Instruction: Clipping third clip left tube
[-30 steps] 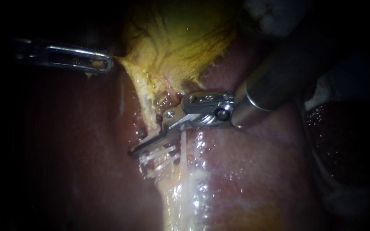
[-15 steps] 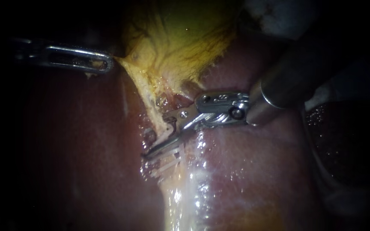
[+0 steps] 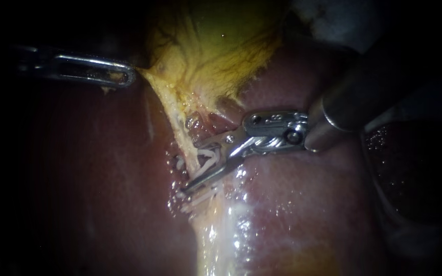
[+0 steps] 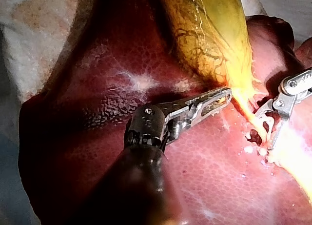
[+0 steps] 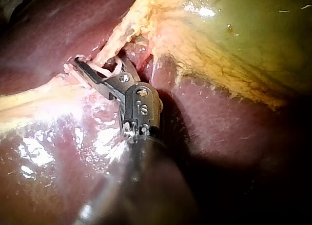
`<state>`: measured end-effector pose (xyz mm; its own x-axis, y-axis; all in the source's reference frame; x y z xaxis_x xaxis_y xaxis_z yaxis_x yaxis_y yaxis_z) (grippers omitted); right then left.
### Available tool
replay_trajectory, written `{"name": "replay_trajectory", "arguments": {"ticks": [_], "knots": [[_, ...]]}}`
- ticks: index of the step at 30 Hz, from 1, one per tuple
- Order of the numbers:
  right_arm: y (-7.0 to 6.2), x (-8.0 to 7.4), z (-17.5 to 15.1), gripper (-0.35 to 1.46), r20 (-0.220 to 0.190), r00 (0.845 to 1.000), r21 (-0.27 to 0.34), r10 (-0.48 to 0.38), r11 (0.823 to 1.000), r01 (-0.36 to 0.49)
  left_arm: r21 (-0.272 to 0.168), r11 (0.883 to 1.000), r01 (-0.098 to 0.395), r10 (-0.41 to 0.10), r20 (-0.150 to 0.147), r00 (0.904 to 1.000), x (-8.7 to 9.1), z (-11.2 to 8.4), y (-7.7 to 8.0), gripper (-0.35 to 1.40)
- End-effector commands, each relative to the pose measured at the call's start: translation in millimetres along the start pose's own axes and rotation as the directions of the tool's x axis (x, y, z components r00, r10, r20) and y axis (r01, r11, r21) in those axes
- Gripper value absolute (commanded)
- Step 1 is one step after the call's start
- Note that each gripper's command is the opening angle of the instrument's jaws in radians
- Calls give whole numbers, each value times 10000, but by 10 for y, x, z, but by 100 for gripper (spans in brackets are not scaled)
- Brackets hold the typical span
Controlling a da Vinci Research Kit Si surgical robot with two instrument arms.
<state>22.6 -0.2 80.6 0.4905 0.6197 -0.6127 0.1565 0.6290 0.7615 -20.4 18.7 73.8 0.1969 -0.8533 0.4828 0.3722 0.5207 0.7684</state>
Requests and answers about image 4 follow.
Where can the gallbladder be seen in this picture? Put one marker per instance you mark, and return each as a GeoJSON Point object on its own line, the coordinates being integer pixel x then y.
{"type": "Point", "coordinates": [207, 32]}

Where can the dark red liver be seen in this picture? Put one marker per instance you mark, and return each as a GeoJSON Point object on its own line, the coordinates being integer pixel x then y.
{"type": "Point", "coordinates": [219, 176]}

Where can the left arm instrument jaw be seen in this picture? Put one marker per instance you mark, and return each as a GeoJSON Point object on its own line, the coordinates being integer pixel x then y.
{"type": "Point", "coordinates": [198, 116]}
{"type": "Point", "coordinates": [214, 93]}

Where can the dark left arm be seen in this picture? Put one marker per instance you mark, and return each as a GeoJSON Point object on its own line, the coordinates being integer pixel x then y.
{"type": "Point", "coordinates": [136, 186]}

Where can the right arm instrument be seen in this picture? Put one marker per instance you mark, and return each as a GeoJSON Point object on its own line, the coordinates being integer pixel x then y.
{"type": "Point", "coordinates": [291, 88]}

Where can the white clip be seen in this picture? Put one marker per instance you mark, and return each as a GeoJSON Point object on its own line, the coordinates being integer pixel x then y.
{"type": "Point", "coordinates": [271, 124]}

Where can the left arm instrument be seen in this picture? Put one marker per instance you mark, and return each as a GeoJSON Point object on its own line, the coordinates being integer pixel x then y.
{"type": "Point", "coordinates": [148, 123]}

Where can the thin tube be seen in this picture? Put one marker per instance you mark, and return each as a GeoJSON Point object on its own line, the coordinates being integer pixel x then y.
{"type": "Point", "coordinates": [246, 108]}

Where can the right arm instrument jaw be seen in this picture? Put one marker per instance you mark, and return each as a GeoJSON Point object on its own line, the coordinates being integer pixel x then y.
{"type": "Point", "coordinates": [264, 109]}
{"type": "Point", "coordinates": [278, 134]}

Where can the pale fatty tissue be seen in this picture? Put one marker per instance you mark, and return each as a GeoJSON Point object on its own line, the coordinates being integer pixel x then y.
{"type": "Point", "coordinates": [295, 149]}

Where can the white cloth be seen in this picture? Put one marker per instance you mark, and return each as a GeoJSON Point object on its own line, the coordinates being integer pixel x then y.
{"type": "Point", "coordinates": [282, 5]}
{"type": "Point", "coordinates": [36, 44]}

